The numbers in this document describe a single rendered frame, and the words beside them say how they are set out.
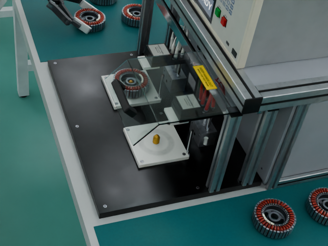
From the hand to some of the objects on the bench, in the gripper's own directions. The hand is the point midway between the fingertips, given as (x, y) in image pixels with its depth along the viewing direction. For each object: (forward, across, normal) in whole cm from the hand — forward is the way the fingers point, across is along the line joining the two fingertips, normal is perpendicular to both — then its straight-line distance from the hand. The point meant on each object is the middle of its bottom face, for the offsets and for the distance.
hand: (88, 19), depth 207 cm
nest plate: (+28, +56, +16) cm, 65 cm away
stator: (+1, 0, -2) cm, 2 cm away
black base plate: (+26, +44, +12) cm, 53 cm away
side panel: (+68, +56, +37) cm, 95 cm away
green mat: (+16, -23, +7) cm, 29 cm away
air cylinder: (+39, +49, +23) cm, 67 cm away
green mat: (+68, +92, +37) cm, 120 cm away
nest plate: (+19, +34, +11) cm, 41 cm away
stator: (+59, +74, +32) cm, 100 cm away
